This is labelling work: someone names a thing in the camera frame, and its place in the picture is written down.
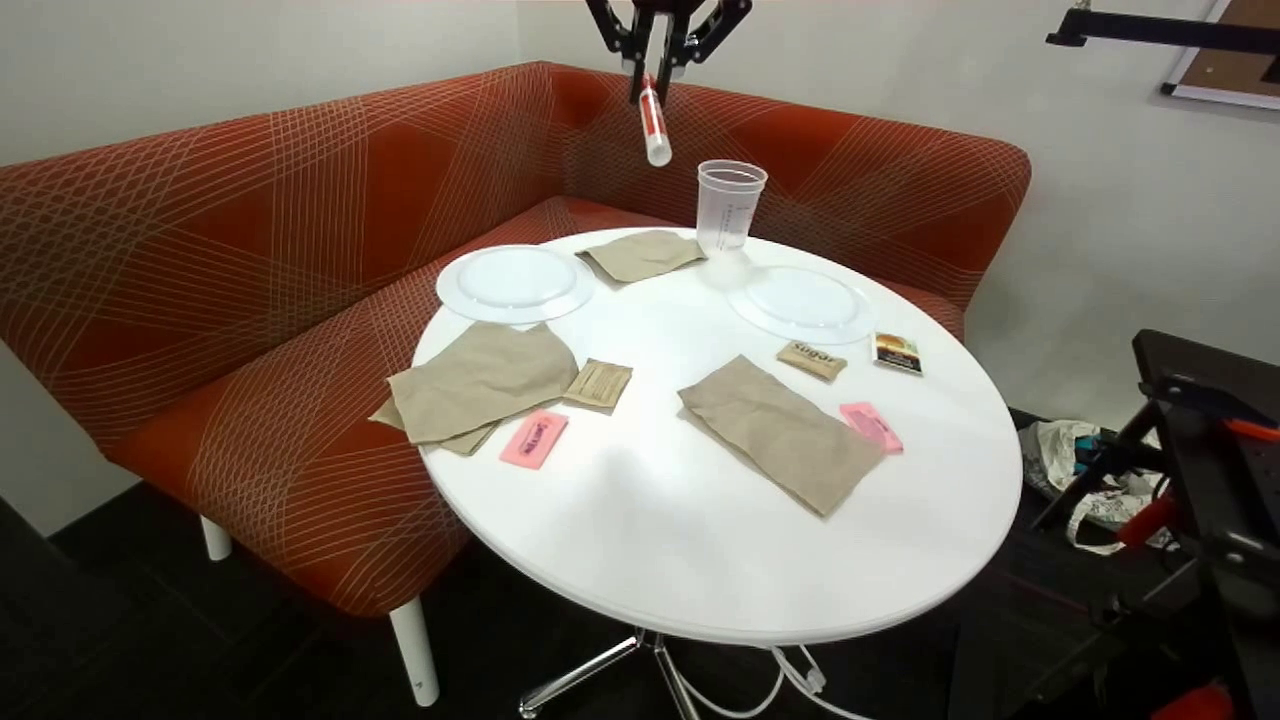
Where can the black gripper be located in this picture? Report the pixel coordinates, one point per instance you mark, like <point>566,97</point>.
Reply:
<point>665,8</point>

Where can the red marker white cap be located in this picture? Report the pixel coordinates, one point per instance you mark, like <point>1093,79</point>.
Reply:
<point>655,125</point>

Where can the clear plastic mug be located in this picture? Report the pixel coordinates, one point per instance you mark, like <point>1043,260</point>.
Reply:
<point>729,205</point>

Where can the small brown paper napkin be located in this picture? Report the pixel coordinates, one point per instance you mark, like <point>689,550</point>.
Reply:
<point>641,257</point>

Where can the white plate left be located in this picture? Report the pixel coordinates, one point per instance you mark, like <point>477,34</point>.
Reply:
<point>513,281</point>

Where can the brown sugar packet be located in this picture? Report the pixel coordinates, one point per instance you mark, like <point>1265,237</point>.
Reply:
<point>599,386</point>
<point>811,362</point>

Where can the black orange tea packet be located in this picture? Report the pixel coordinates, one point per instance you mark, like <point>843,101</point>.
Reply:
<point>898,353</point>

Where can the notched brown paper napkin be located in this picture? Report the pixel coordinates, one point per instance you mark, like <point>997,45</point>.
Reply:
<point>480,382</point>

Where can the large brown paper napkin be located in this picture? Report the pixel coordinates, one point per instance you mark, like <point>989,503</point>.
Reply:
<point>787,433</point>

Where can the pink sugar packet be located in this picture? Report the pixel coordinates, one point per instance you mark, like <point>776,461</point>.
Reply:
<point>869,426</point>
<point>532,442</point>

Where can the orange patterned sofa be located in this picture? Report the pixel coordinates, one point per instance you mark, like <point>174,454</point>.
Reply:
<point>243,266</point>

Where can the black overhead bar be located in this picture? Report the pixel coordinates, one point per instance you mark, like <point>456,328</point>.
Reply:
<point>1161,26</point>

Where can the white bag on floor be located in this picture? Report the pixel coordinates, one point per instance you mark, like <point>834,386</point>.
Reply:
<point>1065,448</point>

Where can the framed cork board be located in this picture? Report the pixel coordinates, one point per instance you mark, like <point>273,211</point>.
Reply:
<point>1234,67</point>

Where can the white crumpled cloth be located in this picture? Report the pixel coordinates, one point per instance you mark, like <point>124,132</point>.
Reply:
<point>1106,516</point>

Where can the black orange bar clamp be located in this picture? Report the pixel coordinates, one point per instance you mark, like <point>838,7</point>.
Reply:
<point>1153,523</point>

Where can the black robot cart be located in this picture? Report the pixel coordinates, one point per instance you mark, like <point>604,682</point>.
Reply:
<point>1200,585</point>

